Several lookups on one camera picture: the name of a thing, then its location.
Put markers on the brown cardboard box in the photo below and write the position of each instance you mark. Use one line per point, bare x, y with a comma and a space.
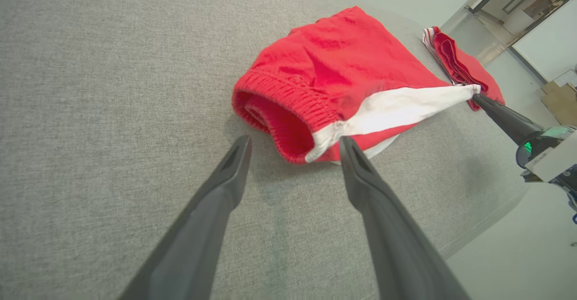
561, 104

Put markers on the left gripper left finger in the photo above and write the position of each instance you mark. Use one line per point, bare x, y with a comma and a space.
198, 237

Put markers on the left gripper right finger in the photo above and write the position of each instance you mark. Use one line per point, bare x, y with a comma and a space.
392, 241

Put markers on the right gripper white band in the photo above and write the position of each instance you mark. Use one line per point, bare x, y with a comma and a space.
552, 153

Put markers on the red basketball jersey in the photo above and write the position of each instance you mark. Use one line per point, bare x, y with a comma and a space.
469, 68

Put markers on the red white shorts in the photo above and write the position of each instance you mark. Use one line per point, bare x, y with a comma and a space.
342, 61

